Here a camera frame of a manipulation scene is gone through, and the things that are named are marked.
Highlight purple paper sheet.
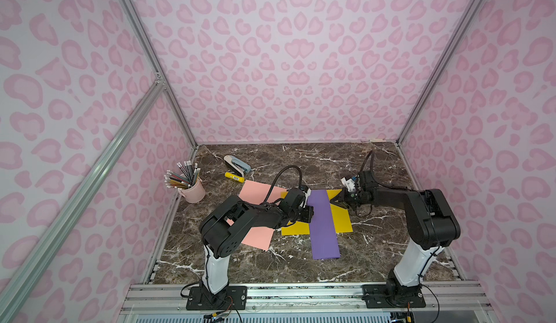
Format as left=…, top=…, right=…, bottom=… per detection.
left=308, top=190, right=340, bottom=260

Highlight aluminium mounting rail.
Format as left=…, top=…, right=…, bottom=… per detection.
left=117, top=281, right=498, bottom=322

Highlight pink pencil cup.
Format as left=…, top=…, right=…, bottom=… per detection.
left=178, top=178, right=206, bottom=204

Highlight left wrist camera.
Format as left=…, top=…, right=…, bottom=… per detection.
left=299, top=185, right=311, bottom=207

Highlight grey blue stapler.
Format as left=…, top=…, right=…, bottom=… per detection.
left=223, top=155, right=252, bottom=178

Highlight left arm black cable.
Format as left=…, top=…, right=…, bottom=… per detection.
left=262, top=164, right=303, bottom=204

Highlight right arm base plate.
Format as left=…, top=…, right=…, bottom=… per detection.
left=362, top=283, right=426, bottom=309

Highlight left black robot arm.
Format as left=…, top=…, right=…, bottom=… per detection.
left=199, top=185, right=314, bottom=296

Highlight pink paper sheet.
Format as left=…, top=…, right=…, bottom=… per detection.
left=239, top=181, right=275, bottom=251

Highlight bundle of pencils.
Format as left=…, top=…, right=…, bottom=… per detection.
left=164, top=160, right=201, bottom=190

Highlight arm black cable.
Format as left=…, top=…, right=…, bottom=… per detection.
left=262, top=164, right=303, bottom=204
left=355, top=150, right=376, bottom=219

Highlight yellow paper sheet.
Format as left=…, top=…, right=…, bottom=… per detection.
left=281, top=189, right=353, bottom=236

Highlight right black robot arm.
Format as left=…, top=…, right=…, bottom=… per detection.
left=330, top=170, right=460, bottom=299

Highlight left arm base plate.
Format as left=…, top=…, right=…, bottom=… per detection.
left=185, top=285, right=248, bottom=311

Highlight yellow highlighter marker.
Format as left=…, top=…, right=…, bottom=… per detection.
left=224, top=172, right=245, bottom=183

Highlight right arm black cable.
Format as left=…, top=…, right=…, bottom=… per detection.
left=355, top=150, right=376, bottom=219

